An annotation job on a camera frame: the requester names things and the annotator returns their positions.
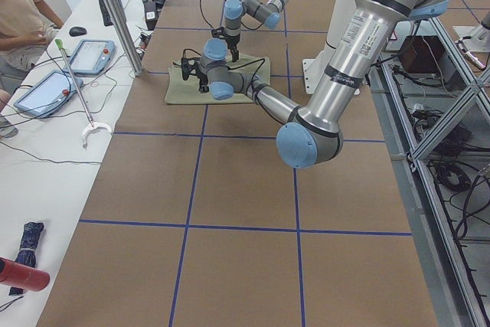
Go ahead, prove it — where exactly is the upper blue teach pendant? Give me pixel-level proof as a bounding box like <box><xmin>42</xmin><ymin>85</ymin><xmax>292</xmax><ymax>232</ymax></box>
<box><xmin>69</xmin><ymin>39</ymin><xmax>116</xmax><ymax>77</ymax></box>

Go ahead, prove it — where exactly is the seated person in beige shirt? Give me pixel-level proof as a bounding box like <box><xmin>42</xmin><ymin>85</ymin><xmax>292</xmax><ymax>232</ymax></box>
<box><xmin>0</xmin><ymin>0</ymin><xmax>65</xmax><ymax>139</ymax></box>

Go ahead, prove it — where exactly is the black computer mouse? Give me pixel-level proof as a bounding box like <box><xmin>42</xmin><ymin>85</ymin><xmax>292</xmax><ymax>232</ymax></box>
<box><xmin>69</xmin><ymin>26</ymin><xmax>87</xmax><ymax>37</ymax></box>

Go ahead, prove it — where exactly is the lower blue teach pendant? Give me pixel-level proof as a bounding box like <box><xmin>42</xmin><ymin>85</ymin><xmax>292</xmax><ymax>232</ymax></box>
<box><xmin>14</xmin><ymin>70</ymin><xmax>83</xmax><ymax>118</ymax></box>

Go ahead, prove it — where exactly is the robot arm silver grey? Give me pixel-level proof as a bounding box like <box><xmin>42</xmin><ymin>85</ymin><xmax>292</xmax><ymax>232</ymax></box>
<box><xmin>213</xmin><ymin>0</ymin><xmax>289</xmax><ymax>62</ymax></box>
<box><xmin>197</xmin><ymin>0</ymin><xmax>449</xmax><ymax>168</ymax></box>

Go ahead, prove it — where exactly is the black power adapter with label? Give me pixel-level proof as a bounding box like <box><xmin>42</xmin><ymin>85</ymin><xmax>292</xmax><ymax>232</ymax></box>
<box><xmin>144</xmin><ymin>0</ymin><xmax>158</xmax><ymax>31</ymax></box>

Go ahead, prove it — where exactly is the blue teach pendant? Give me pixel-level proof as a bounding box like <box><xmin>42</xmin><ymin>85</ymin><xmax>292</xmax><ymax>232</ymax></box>
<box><xmin>69</xmin><ymin>39</ymin><xmax>116</xmax><ymax>77</ymax></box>
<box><xmin>14</xmin><ymin>70</ymin><xmax>83</xmax><ymax>118</ymax></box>

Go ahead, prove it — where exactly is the aluminium frame rail right side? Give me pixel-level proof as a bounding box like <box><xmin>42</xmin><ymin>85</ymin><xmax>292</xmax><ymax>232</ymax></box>
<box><xmin>372</xmin><ymin>18</ymin><xmax>489</xmax><ymax>326</ymax></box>

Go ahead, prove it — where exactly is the black box under frame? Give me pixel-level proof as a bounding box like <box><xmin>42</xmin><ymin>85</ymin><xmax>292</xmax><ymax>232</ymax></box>
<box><xmin>398</xmin><ymin>35</ymin><xmax>424</xmax><ymax>74</ymax></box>

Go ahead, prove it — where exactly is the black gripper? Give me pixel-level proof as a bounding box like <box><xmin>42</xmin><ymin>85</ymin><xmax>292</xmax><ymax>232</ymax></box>
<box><xmin>198</xmin><ymin>71</ymin><xmax>209</xmax><ymax>90</ymax></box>
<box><xmin>225</xmin><ymin>34</ymin><xmax>240</xmax><ymax>62</ymax></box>

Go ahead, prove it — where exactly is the olive green long-sleeve shirt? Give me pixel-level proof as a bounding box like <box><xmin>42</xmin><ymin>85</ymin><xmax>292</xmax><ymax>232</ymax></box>
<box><xmin>165</xmin><ymin>54</ymin><xmax>270</xmax><ymax>105</ymax></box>

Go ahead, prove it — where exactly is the white camera mast with base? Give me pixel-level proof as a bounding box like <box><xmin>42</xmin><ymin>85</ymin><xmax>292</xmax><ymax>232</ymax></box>
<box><xmin>302</xmin><ymin>0</ymin><xmax>356</xmax><ymax>95</ymax></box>

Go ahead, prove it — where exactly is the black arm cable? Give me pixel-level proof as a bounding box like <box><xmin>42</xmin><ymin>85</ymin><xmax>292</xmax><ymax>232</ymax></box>
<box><xmin>181</xmin><ymin>47</ymin><xmax>307</xmax><ymax>121</ymax></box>
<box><xmin>200</xmin><ymin>0</ymin><xmax>265</xmax><ymax>31</ymax></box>

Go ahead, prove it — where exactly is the reacher grabber stick white claw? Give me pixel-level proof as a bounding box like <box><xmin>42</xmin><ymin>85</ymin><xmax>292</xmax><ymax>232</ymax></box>
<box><xmin>54</xmin><ymin>38</ymin><xmax>113</xmax><ymax>149</ymax></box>

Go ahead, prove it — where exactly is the folded dark blue umbrella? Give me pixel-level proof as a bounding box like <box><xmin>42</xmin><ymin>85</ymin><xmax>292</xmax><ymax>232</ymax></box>
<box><xmin>9</xmin><ymin>222</ymin><xmax>44</xmax><ymax>296</ymax></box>

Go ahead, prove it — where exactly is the black keyboard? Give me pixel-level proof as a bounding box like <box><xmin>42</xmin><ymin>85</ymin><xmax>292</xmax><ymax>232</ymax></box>
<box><xmin>98</xmin><ymin>0</ymin><xmax>113</xmax><ymax>27</ymax></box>

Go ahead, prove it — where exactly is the red cylinder bottle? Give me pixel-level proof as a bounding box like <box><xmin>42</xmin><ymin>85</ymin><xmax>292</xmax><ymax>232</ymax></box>
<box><xmin>1</xmin><ymin>258</ymin><xmax>51</xmax><ymax>292</ymax></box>

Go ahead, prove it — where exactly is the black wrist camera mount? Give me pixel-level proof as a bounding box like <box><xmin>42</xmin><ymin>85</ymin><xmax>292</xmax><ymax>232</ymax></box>
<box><xmin>211</xmin><ymin>27</ymin><xmax>227</xmax><ymax>40</ymax></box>
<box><xmin>180</xmin><ymin>57</ymin><xmax>200</xmax><ymax>80</ymax></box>

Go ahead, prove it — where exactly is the aluminium frame post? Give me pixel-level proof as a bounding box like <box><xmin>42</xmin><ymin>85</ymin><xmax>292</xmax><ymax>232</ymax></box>
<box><xmin>103</xmin><ymin>0</ymin><xmax>143</xmax><ymax>77</ymax></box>

